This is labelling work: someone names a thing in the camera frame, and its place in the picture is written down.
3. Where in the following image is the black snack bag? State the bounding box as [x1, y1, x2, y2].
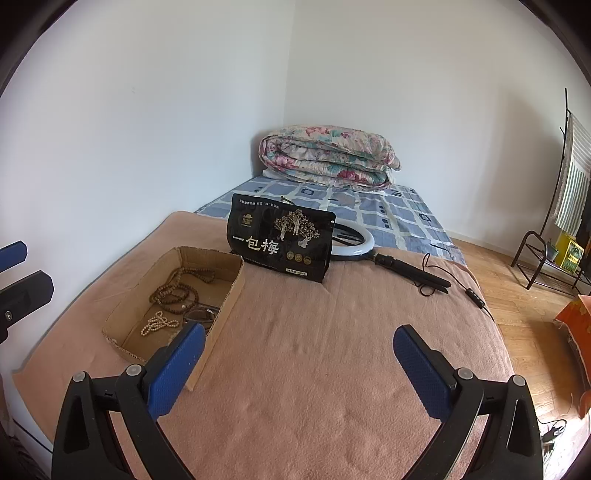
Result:
[226, 194, 337, 282]

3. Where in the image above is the folded floral quilt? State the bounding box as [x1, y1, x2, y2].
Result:
[259, 124, 402, 188]

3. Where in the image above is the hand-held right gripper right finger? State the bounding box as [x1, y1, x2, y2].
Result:
[392, 324, 544, 480]

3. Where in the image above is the orange patterned bag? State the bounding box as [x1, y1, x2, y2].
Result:
[553, 294, 591, 418]

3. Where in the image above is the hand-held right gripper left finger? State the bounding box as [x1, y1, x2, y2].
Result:
[52, 322, 206, 480]

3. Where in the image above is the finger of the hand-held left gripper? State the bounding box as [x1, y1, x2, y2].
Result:
[0, 271, 55, 344]
[0, 241, 27, 273]

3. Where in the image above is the white pearl necklace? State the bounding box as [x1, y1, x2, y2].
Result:
[141, 311, 180, 337]

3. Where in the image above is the black ring light handle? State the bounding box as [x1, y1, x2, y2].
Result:
[373, 253, 452, 294]

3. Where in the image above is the black cable with switch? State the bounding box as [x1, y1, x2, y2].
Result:
[419, 253, 495, 321]

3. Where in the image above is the cardboard box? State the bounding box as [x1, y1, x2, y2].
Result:
[102, 246, 245, 392]

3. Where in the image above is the pink blanket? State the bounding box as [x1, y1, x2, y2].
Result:
[11, 211, 515, 480]

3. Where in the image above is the yellow green box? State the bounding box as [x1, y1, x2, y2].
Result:
[554, 233, 583, 273]

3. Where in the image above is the white ring light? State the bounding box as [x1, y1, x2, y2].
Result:
[330, 219, 376, 262]

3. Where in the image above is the blue checked bed sheet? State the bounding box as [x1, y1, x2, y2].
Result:
[194, 175, 467, 266]

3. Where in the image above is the striped cloth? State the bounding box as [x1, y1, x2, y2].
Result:
[551, 113, 591, 236]

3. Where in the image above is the black metal rack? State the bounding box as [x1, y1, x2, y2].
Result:
[510, 88, 591, 291]

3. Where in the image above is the blue bangle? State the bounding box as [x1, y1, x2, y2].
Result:
[184, 305, 221, 329]

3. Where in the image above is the wooden bead necklace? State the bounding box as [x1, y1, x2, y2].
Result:
[150, 268, 215, 311]

